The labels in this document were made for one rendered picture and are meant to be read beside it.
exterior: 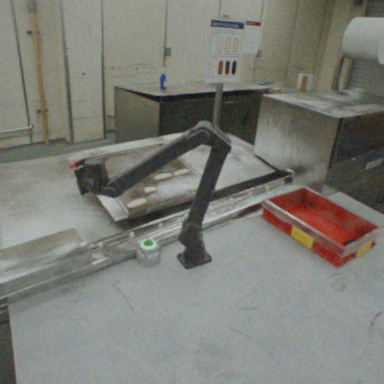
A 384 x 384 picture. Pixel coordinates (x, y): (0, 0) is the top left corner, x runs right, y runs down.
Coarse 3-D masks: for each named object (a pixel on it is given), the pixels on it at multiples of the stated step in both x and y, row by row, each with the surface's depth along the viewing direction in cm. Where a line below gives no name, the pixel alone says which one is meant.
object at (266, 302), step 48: (240, 240) 144; (288, 240) 146; (96, 288) 112; (144, 288) 114; (192, 288) 116; (240, 288) 117; (288, 288) 118; (336, 288) 119; (48, 336) 92; (96, 336) 94; (144, 336) 96; (192, 336) 97; (240, 336) 98; (288, 336) 99; (336, 336) 99
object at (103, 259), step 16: (272, 192) 178; (224, 208) 159; (240, 208) 160; (256, 208) 168; (208, 224) 148; (160, 240) 133; (176, 240) 139; (96, 256) 121; (112, 256) 121; (128, 256) 126; (80, 272) 114; (32, 288) 104; (48, 288) 108; (0, 304) 99
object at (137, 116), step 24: (120, 96) 371; (144, 96) 336; (168, 96) 343; (192, 96) 350; (240, 96) 374; (120, 120) 385; (144, 120) 341; (168, 120) 326; (192, 120) 345; (240, 120) 390
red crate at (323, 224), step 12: (300, 204) 176; (264, 216) 160; (276, 216) 154; (300, 216) 164; (312, 216) 165; (288, 228) 149; (324, 228) 156; (336, 228) 156; (336, 240) 147; (324, 252) 134; (336, 264) 130
